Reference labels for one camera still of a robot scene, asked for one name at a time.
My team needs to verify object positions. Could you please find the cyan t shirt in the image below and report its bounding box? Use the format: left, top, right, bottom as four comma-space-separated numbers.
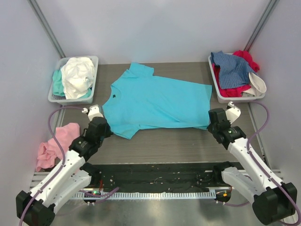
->
103, 63, 212, 139

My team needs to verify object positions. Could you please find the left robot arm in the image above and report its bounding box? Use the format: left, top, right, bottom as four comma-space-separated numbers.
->
16, 117, 112, 226

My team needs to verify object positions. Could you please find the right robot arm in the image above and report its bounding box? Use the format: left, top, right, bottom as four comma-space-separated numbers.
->
207, 106, 300, 225

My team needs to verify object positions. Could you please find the right grey plastic basket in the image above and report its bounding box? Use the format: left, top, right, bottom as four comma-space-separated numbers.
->
208, 55, 265, 104

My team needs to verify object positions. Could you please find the red t shirt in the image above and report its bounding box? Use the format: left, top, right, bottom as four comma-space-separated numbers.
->
212, 50, 260, 97

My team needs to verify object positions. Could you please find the cream white t shirt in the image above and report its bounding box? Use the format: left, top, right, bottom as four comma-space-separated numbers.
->
242, 73, 267, 97

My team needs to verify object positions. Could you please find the blue patterned t shirt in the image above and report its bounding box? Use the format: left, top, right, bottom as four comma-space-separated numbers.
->
210, 51, 256, 89

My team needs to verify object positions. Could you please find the pink t shirt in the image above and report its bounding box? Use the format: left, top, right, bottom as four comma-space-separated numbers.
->
36, 123, 80, 172

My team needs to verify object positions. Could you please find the teal green t shirt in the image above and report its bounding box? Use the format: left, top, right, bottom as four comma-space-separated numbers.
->
52, 70, 92, 99

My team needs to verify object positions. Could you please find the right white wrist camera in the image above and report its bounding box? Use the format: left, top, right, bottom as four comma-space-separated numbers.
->
225, 101, 241, 124

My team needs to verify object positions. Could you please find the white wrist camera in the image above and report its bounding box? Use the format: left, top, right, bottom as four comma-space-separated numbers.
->
225, 101, 241, 124
81, 105, 104, 121

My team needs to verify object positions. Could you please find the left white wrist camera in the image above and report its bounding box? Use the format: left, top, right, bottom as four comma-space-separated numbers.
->
81, 105, 104, 121

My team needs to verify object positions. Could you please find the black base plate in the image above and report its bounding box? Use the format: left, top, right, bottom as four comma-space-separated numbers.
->
87, 162, 242, 193

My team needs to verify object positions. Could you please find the slotted cable duct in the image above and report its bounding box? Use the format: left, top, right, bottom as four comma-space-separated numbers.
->
68, 190, 216, 200

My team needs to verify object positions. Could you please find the right aluminium frame post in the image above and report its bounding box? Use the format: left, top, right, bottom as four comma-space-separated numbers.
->
244, 0, 280, 52

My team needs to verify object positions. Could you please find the aluminium frame post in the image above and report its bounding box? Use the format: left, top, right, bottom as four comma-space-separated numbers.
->
244, 0, 280, 52
27, 0, 66, 58

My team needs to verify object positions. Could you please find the left aluminium frame post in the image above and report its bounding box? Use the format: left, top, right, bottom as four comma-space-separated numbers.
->
27, 0, 66, 58

